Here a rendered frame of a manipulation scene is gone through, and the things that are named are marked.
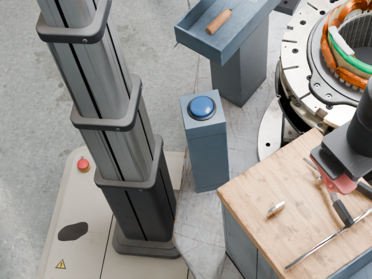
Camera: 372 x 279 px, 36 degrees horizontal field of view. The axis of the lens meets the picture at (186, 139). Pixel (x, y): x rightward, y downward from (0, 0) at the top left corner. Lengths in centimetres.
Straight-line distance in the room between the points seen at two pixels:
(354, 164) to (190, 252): 52
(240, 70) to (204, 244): 36
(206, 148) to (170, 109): 122
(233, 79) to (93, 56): 36
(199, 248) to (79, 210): 73
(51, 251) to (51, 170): 50
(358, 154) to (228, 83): 58
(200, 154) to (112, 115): 20
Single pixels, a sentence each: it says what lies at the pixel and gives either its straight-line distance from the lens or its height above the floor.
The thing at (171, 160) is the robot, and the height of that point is 26.
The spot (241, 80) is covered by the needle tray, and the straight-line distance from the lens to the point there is 122.
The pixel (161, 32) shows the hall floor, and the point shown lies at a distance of 250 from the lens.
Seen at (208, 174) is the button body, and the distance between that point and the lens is 114.
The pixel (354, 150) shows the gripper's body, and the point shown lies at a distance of 72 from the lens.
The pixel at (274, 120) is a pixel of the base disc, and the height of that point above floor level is 80.
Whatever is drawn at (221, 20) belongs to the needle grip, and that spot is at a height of 104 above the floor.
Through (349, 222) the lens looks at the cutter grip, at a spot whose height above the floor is 110.
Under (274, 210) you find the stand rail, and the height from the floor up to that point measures 108.
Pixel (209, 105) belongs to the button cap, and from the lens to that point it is 99.
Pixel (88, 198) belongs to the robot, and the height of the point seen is 26.
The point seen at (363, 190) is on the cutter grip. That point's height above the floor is 108.
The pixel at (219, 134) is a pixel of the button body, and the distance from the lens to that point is 101.
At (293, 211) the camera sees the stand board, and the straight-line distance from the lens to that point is 87.
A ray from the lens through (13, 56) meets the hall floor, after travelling 259.
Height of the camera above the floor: 186
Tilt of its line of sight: 59 degrees down
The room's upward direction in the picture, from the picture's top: 10 degrees counter-clockwise
